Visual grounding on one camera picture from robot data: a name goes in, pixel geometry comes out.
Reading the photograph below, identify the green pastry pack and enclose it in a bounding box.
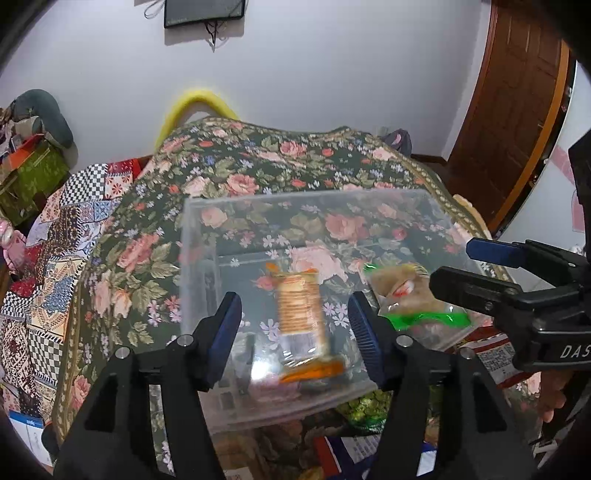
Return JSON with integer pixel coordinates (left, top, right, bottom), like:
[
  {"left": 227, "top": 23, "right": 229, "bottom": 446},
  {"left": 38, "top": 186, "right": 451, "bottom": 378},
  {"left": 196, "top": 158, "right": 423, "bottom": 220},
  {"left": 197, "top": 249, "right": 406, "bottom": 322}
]
[{"left": 363, "top": 263, "right": 476, "bottom": 351}]

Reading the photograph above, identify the blue white snack bag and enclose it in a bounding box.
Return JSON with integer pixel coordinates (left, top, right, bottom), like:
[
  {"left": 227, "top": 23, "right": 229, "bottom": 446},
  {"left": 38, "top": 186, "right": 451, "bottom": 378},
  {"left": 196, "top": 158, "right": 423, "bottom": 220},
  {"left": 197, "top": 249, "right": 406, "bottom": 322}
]
[{"left": 314, "top": 434, "right": 437, "bottom": 479}]

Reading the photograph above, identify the orange cracker pack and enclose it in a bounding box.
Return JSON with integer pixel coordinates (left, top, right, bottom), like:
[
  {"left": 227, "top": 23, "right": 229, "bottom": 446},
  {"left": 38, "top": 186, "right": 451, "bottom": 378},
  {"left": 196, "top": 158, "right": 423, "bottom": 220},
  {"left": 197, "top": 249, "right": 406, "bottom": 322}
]
[{"left": 266, "top": 263, "right": 345, "bottom": 384}]

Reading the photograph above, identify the red snack bag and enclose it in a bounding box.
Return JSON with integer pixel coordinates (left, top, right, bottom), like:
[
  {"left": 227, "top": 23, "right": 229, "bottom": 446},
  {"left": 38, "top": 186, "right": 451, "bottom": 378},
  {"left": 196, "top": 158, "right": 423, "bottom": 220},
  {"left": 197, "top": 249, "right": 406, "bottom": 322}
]
[{"left": 458, "top": 326, "right": 532, "bottom": 389}]

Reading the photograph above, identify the white heart sticker door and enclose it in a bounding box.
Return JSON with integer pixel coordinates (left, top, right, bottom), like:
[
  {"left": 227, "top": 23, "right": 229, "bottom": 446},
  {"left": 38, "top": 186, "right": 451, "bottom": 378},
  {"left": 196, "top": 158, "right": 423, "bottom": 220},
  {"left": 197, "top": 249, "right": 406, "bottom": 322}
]
[{"left": 500, "top": 63, "right": 590, "bottom": 254}]

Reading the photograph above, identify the green pea snack bag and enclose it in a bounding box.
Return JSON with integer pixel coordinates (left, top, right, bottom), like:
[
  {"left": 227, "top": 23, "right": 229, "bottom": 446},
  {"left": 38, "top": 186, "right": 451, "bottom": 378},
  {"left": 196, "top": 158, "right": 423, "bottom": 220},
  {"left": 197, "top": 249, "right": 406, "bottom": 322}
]
[{"left": 335, "top": 389, "right": 393, "bottom": 434}]

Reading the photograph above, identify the white blue paper box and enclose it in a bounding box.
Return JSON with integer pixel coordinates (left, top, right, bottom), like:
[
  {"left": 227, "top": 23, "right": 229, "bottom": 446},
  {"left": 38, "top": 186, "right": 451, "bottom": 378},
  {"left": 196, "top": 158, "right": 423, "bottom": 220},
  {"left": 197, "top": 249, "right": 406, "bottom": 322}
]
[{"left": 8, "top": 410, "right": 53, "bottom": 467}]

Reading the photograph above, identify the dark bag on floor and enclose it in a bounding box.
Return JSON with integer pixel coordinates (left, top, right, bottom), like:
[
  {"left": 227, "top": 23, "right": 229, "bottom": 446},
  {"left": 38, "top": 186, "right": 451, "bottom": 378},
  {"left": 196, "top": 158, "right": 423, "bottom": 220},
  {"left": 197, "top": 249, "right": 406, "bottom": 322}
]
[{"left": 381, "top": 129, "right": 412, "bottom": 157}]

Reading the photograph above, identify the wooden wardrobe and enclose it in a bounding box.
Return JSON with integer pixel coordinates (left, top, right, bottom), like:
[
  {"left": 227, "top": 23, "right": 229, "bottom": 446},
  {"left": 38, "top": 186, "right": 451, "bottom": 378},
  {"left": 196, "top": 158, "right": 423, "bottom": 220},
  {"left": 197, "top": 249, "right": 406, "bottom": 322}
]
[{"left": 448, "top": 1, "right": 574, "bottom": 233}]

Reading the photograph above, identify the clear plastic storage box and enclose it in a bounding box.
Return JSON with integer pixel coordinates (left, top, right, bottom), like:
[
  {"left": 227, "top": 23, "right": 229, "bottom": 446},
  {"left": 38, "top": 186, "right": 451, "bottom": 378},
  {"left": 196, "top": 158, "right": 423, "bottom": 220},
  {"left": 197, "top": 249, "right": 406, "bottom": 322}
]
[{"left": 179, "top": 189, "right": 484, "bottom": 432}]

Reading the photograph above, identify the pink rabbit toy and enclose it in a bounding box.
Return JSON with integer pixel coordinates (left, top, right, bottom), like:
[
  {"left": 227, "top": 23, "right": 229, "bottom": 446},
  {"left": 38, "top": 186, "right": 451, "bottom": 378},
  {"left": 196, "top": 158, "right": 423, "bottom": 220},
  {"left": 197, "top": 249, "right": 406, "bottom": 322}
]
[{"left": 0, "top": 219, "right": 26, "bottom": 272}]

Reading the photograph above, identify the floral green bedspread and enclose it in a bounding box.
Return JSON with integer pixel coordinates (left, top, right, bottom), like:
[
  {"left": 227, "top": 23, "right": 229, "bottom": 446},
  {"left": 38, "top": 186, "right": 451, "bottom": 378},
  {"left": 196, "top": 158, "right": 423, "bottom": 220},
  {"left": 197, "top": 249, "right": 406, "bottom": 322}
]
[{"left": 50, "top": 117, "right": 541, "bottom": 480}]

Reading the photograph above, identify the patchwork quilt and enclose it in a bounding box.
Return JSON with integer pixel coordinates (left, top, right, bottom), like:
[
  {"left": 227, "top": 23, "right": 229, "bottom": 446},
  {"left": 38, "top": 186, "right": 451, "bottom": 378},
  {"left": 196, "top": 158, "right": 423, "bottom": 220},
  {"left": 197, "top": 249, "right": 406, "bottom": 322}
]
[{"left": 1, "top": 158, "right": 146, "bottom": 421}]

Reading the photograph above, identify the green patterned box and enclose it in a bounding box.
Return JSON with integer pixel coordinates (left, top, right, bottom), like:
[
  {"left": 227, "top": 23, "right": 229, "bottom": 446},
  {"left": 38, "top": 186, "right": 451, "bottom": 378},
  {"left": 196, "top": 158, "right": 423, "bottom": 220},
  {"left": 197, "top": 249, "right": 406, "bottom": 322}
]
[{"left": 1, "top": 140, "right": 70, "bottom": 226}]

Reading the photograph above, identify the clutter pile of cloths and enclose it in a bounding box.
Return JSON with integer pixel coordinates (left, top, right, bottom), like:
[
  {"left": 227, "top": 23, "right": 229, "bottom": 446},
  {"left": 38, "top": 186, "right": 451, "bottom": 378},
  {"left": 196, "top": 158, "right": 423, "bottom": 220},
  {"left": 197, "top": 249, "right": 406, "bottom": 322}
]
[{"left": 1, "top": 107, "right": 45, "bottom": 171}]

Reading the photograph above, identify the yellow plush hoop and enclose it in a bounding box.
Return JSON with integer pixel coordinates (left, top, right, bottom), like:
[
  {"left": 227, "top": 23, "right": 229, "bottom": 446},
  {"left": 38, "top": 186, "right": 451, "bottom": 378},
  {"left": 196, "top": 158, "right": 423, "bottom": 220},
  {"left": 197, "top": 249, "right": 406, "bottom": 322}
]
[{"left": 154, "top": 89, "right": 239, "bottom": 151}]

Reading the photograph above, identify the grey pillow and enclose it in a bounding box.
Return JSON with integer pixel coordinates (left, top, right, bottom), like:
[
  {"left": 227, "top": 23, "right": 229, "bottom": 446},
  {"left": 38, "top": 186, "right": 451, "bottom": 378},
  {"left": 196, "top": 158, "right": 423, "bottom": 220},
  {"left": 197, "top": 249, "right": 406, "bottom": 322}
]
[{"left": 11, "top": 89, "right": 73, "bottom": 150}]

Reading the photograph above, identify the small black wall monitor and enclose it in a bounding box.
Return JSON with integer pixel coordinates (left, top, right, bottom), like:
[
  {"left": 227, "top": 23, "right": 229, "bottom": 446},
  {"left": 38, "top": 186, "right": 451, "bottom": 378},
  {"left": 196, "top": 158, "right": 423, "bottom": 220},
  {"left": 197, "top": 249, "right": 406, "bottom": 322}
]
[{"left": 163, "top": 0, "right": 246, "bottom": 28}]

